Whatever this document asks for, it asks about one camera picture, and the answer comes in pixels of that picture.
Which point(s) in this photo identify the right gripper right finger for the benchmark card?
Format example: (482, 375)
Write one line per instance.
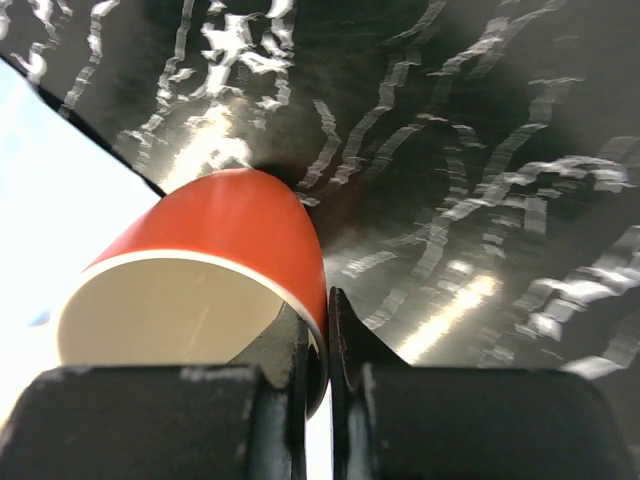
(392, 420)

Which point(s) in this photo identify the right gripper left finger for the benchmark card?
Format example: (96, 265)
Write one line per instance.
(243, 420)

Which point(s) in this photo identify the orange ceramic mug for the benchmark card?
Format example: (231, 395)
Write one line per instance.
(197, 278)

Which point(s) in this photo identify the blue checked cloth napkin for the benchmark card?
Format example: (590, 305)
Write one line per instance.
(63, 200)

